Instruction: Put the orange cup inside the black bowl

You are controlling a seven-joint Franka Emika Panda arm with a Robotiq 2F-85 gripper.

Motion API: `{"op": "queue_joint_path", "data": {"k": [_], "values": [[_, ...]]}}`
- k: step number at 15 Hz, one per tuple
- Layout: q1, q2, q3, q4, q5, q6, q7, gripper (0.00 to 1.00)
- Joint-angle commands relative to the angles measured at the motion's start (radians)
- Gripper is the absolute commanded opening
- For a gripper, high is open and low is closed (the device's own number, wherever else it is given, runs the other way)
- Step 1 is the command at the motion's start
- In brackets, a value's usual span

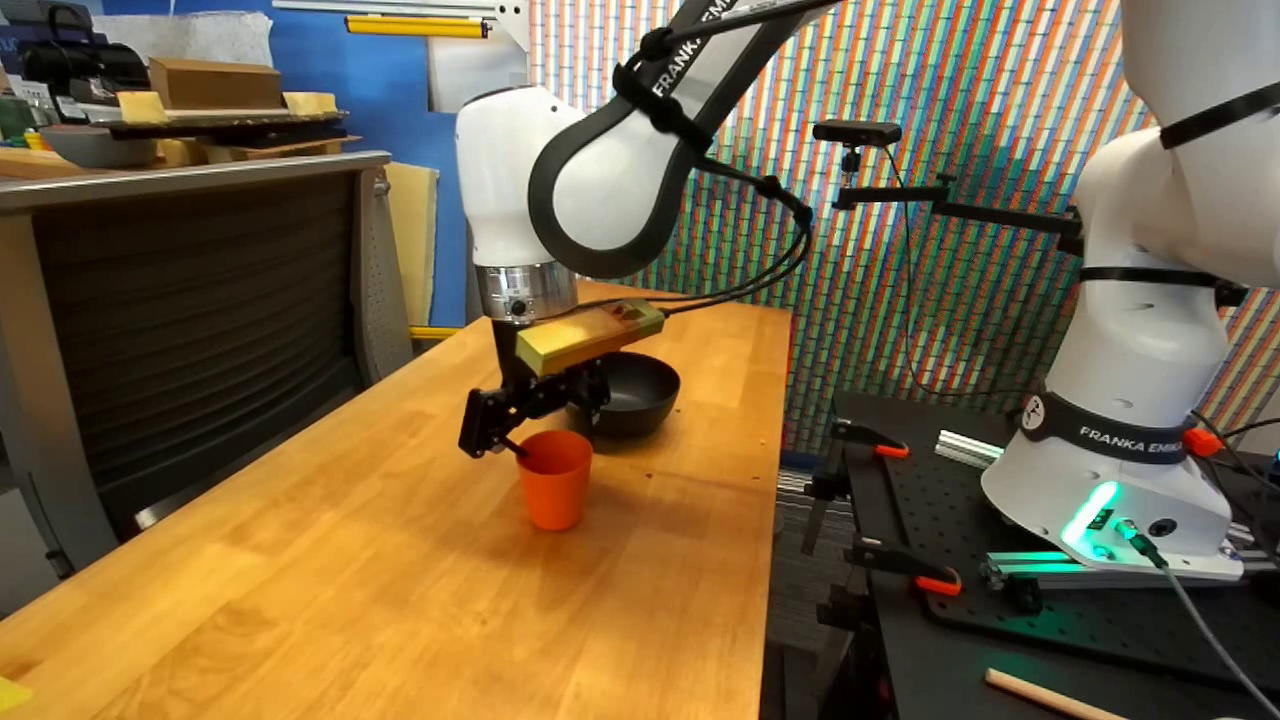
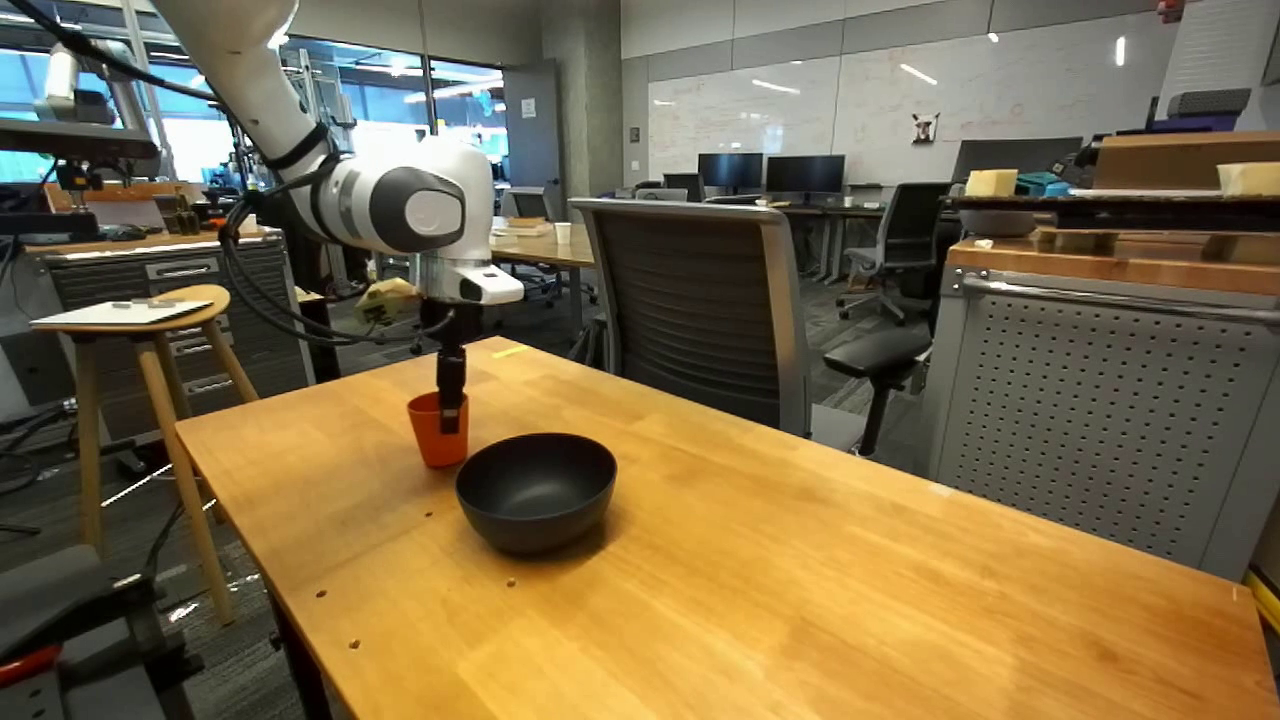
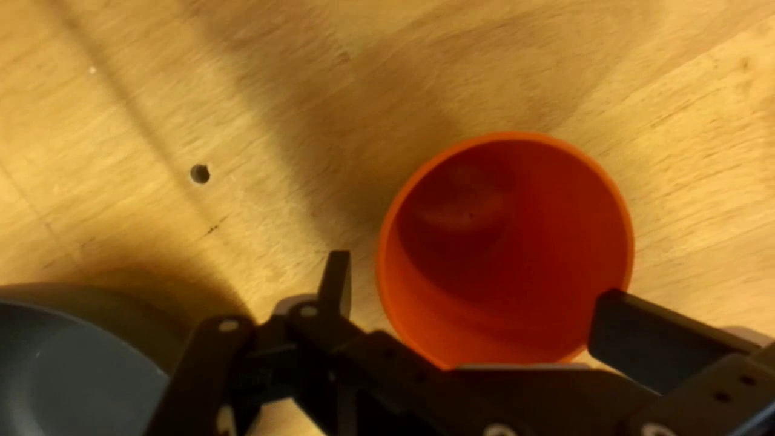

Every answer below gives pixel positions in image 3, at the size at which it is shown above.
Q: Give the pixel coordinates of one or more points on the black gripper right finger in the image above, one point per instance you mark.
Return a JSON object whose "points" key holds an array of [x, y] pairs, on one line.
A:
{"points": [[655, 340]]}

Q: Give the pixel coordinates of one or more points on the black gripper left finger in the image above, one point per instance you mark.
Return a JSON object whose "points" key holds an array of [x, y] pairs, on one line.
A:
{"points": [[242, 363]]}

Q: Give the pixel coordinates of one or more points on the orange plastic cup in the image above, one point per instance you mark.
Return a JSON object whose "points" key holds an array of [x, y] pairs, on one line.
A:
{"points": [[516, 267]]}

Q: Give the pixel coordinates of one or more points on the black bowl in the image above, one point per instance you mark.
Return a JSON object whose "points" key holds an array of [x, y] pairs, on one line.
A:
{"points": [[64, 379]]}

